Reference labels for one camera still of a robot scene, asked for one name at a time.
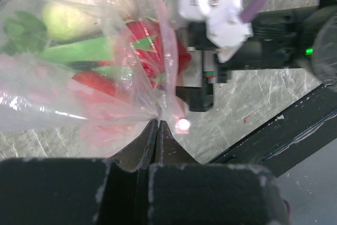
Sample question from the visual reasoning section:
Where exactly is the green fake chili pepper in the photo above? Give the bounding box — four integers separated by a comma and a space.
38, 37, 114, 64

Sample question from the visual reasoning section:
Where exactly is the red fake strawberry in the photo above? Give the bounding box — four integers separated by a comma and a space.
115, 16, 193, 91

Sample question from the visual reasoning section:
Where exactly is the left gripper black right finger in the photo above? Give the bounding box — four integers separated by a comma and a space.
147, 121, 290, 224

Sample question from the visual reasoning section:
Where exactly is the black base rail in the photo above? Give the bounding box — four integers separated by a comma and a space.
210, 85, 336, 177

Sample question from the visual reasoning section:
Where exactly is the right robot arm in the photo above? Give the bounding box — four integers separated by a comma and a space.
176, 0, 336, 112

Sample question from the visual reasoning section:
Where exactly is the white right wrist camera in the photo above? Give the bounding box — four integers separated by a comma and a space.
177, 0, 253, 63

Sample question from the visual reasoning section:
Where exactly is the clear zip top bag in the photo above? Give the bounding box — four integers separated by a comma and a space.
1, 0, 191, 157

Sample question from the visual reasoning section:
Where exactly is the white fake radish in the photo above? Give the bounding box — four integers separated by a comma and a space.
0, 0, 137, 54

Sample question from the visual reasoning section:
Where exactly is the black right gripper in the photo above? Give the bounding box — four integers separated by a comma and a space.
176, 6, 319, 112

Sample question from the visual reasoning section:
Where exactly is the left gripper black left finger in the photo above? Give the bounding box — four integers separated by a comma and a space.
1, 120, 158, 224

